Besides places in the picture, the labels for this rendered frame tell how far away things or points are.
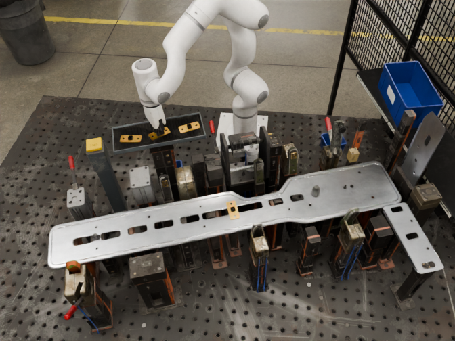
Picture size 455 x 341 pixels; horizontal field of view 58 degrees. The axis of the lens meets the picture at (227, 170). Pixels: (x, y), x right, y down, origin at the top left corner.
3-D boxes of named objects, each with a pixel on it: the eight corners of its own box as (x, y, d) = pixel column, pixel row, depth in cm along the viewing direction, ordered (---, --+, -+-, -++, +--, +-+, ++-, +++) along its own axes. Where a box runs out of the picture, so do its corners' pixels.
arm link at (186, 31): (221, 42, 140) (165, 111, 145) (194, 21, 149) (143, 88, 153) (207, 28, 133) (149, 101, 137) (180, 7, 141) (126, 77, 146)
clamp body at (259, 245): (250, 296, 172) (251, 257, 145) (243, 268, 179) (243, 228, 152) (271, 291, 173) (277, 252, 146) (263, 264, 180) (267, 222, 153)
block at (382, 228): (359, 273, 177) (375, 240, 155) (349, 249, 184) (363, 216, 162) (380, 268, 178) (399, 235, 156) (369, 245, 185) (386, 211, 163)
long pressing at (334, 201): (47, 278, 148) (45, 276, 147) (49, 225, 162) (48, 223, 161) (404, 203, 164) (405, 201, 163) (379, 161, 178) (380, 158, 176)
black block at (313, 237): (299, 282, 175) (308, 249, 152) (291, 259, 182) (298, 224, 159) (317, 278, 176) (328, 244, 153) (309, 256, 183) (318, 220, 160)
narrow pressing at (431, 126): (412, 189, 167) (445, 129, 140) (399, 167, 174) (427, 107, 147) (414, 188, 167) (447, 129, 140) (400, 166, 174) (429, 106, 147)
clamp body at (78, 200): (89, 254, 186) (62, 210, 158) (89, 233, 193) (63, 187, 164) (111, 250, 187) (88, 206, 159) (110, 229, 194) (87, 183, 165)
